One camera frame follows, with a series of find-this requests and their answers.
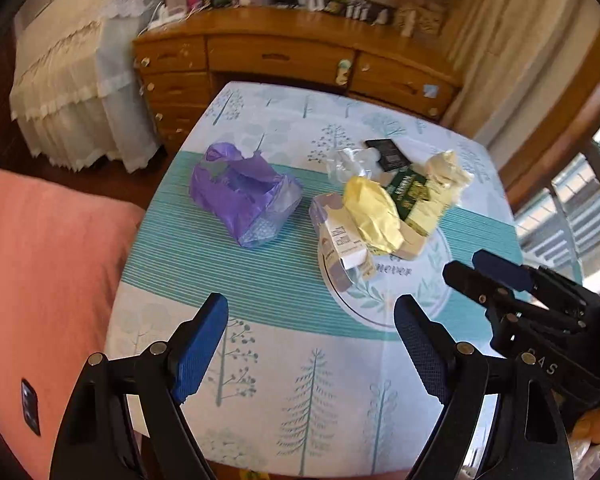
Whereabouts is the purple white tissue pack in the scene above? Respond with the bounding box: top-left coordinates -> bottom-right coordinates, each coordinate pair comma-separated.
310,192 -> 376,293

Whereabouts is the cream curtain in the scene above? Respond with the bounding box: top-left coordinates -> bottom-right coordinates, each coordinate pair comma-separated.
440,0 -> 600,171

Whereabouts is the white power strip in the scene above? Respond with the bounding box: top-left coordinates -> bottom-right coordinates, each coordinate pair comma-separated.
147,5 -> 186,29

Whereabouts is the small beige box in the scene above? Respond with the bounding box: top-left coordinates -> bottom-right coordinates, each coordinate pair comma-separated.
395,230 -> 429,261

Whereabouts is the black phone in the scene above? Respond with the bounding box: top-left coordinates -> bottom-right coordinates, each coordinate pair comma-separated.
21,379 -> 42,436

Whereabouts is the grid window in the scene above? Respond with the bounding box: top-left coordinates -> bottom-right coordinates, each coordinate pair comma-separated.
515,110 -> 600,281

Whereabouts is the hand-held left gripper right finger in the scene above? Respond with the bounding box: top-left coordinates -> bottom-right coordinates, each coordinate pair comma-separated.
394,294 -> 576,480

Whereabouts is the wooden desk with drawers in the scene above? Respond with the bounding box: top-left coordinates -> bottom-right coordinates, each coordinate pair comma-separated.
132,5 -> 463,156

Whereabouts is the black box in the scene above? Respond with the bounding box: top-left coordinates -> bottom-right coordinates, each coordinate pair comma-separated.
365,137 -> 413,173

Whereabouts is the wooden letter box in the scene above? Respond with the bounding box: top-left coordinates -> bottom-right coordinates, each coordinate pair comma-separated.
395,0 -> 447,36

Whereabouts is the purple plastic bag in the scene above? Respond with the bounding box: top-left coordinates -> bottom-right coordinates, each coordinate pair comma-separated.
189,142 -> 303,248

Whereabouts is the yellow paper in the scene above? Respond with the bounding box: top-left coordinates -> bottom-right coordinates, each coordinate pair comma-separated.
342,176 -> 406,256

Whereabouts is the green and yellow box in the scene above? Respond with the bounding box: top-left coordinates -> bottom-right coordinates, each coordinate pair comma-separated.
384,166 -> 453,236

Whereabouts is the clear plastic wrapper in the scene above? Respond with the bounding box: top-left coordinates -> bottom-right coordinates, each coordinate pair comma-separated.
327,149 -> 381,186

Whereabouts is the pink cushioned seat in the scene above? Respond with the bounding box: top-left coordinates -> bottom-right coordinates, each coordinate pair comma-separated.
0,167 -> 146,480

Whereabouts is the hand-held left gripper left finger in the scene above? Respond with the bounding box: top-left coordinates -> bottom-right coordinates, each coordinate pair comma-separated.
50,292 -> 229,480

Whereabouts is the white lace covered furniture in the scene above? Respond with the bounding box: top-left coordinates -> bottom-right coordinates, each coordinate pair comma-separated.
10,0 -> 166,173

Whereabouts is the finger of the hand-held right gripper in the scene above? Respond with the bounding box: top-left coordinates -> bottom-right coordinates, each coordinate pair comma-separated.
442,262 -> 518,311
472,249 -> 581,306

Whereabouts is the cream paper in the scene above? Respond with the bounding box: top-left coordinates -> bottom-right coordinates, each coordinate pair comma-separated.
425,150 -> 473,196

